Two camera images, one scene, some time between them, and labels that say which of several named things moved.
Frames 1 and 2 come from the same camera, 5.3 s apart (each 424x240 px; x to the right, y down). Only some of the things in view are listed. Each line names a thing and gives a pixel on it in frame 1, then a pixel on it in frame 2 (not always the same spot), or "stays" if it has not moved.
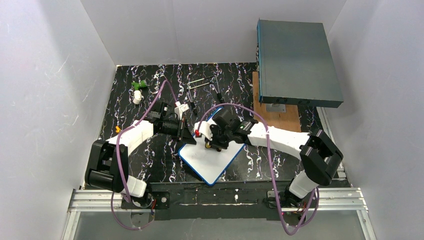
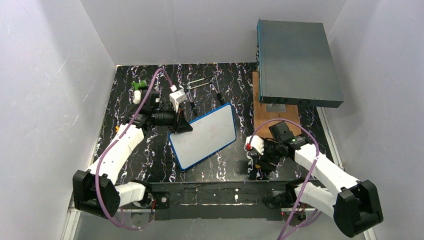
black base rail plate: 245,200 stays
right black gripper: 214,133 -> 263,157
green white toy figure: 138,96 stays
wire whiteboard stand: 220,95 stays
